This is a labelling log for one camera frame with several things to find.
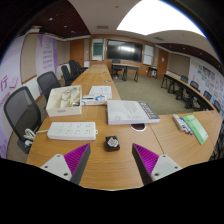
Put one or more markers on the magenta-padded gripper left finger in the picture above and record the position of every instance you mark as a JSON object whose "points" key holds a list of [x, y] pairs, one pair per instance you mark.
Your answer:
{"points": [[59, 165]]}

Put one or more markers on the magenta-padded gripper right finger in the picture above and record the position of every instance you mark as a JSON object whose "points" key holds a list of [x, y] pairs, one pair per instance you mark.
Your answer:
{"points": [[163, 166]]}

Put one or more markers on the black clear charger block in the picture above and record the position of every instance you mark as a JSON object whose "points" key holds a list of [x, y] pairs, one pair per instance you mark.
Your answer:
{"points": [[112, 143]]}

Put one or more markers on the white power strip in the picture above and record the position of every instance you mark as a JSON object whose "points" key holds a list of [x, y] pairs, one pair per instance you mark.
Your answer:
{"points": [[71, 130]]}

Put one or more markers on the white pack of markers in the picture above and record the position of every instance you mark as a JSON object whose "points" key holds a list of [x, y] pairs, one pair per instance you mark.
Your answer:
{"points": [[181, 124]]}

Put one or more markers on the round metal table grommet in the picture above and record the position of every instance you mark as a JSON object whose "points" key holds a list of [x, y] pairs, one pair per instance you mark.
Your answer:
{"points": [[138, 127]]}

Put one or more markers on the green booklet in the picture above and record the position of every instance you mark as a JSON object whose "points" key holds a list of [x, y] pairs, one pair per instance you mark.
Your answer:
{"points": [[196, 128]]}

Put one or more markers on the white compartment organizer box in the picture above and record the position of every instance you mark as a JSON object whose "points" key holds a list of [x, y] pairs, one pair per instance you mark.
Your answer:
{"points": [[63, 111]]}

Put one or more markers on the white book with dark spine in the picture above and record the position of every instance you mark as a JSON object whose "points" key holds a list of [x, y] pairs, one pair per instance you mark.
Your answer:
{"points": [[128, 111]]}

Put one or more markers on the large black mesh office chair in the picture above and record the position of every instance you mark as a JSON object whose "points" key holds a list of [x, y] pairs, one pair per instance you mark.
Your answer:
{"points": [[21, 111]]}

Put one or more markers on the small white blue carton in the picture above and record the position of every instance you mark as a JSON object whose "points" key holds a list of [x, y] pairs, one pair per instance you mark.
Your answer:
{"points": [[93, 100]]}

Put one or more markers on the white printed paper sheet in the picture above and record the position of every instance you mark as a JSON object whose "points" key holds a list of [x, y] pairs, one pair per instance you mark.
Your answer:
{"points": [[100, 91]]}

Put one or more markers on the long curved wooden table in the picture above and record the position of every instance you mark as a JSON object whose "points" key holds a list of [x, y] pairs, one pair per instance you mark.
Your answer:
{"points": [[181, 83]]}

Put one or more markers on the chairs along curved table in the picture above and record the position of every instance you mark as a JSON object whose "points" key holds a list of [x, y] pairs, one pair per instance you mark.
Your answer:
{"points": [[195, 86]]}

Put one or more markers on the row of black office chairs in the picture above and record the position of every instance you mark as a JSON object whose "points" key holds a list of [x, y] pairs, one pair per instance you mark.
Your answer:
{"points": [[73, 70]]}

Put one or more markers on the small wooden side table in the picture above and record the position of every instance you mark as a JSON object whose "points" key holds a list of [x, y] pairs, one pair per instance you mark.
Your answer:
{"points": [[152, 68]]}

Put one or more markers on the small wooden desk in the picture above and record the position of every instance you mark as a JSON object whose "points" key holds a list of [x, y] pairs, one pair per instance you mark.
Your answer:
{"points": [[125, 66]]}

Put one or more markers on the plain whiteboard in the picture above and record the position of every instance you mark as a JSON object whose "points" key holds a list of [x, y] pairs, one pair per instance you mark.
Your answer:
{"points": [[148, 55]]}

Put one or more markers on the black chair behind desk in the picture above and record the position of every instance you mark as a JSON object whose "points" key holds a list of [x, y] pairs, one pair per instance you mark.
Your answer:
{"points": [[116, 61]]}

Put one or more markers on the green-topped whiteboard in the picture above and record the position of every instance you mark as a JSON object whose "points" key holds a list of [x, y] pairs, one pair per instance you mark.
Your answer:
{"points": [[98, 49]]}

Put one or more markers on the bright ceiling light panel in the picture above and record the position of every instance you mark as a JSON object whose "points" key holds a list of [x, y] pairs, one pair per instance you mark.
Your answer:
{"points": [[156, 18]]}

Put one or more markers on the colourful wall posters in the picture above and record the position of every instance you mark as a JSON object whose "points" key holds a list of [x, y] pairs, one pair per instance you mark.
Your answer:
{"points": [[208, 80]]}

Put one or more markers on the purple wall banner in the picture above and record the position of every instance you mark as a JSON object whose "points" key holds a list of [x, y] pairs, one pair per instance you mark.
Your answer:
{"points": [[46, 55]]}

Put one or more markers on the large black wall screen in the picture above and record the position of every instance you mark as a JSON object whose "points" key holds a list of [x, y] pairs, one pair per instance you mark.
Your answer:
{"points": [[124, 50]]}

